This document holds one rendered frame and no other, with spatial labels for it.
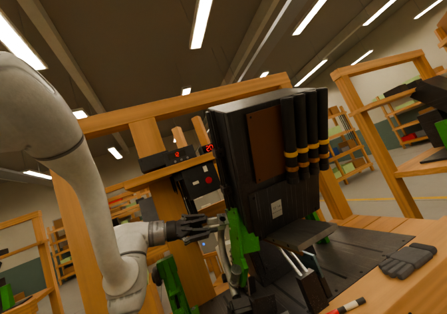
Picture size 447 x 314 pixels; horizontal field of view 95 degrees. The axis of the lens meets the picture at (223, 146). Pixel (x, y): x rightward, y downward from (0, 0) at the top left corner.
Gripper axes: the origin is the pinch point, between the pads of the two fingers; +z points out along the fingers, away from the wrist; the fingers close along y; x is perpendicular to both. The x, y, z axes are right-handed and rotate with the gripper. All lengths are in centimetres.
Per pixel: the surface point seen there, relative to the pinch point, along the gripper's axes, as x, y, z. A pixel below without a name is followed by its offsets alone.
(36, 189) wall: 611, 767, -561
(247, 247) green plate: -2.8, -14.2, 7.9
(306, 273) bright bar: -4.5, -27.3, 23.3
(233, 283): 5.8, -20.9, 1.6
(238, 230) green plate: -8.2, -10.4, 4.9
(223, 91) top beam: -34, 71, 19
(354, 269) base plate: 3, -27, 47
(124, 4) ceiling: -81, 381, -71
